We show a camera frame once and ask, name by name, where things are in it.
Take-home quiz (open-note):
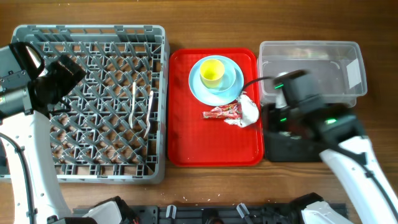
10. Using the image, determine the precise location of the white napkin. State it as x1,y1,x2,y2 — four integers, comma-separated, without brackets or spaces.
224,94,259,128

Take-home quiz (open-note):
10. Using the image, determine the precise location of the red plastic tray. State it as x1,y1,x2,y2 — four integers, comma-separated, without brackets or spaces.
167,48,264,167

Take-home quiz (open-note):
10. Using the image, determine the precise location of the light blue plate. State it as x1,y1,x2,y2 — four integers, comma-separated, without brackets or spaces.
188,55,244,106

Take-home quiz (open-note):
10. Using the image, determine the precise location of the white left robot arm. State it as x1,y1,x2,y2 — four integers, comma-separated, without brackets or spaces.
1,42,86,223

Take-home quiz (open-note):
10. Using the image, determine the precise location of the white plastic spoon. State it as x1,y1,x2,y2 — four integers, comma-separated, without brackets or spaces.
144,90,154,138

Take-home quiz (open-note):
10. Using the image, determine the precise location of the black waste tray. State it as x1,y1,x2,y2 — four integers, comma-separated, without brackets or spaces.
261,103,355,163

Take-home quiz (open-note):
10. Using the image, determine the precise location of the yellow plastic cup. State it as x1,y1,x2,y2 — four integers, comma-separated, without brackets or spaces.
200,58,225,88

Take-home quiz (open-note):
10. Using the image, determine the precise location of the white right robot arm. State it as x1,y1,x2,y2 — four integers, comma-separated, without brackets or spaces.
273,70,397,223

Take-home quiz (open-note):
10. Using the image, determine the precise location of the clear plastic bin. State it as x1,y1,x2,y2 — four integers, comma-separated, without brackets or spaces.
257,40,368,107

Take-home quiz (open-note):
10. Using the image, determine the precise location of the white plastic fork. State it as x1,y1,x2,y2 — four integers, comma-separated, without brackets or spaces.
128,81,137,129

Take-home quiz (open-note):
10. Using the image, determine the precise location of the grey dishwasher rack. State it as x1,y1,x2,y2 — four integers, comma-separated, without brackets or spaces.
11,25,169,184

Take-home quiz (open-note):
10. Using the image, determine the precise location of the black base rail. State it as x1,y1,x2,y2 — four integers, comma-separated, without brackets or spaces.
73,203,348,224

